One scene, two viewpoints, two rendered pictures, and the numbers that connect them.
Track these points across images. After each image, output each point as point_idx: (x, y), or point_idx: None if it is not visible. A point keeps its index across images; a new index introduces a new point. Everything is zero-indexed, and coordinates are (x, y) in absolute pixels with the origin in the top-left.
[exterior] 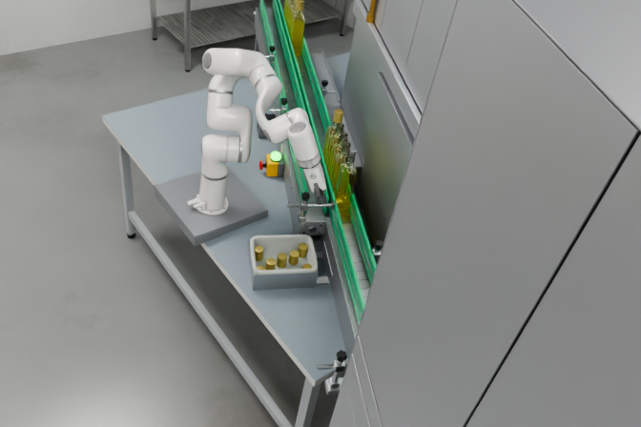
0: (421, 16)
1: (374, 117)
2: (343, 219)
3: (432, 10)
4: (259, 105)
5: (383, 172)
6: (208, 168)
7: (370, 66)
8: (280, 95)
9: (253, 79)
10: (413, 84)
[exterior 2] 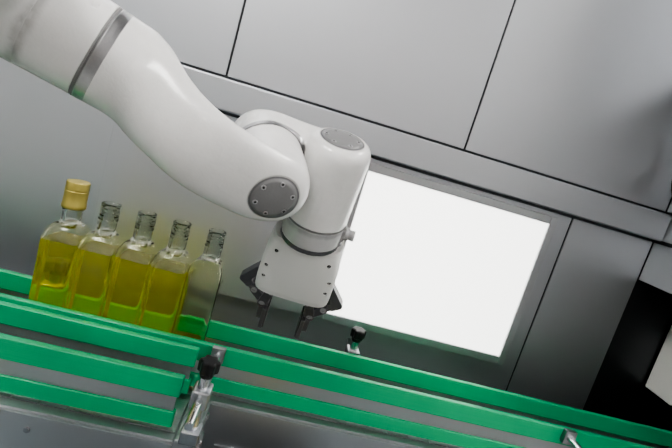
0: None
1: (147, 175)
2: None
3: None
4: (209, 102)
5: (245, 246)
6: None
7: (32, 100)
8: None
9: (73, 21)
10: (279, 74)
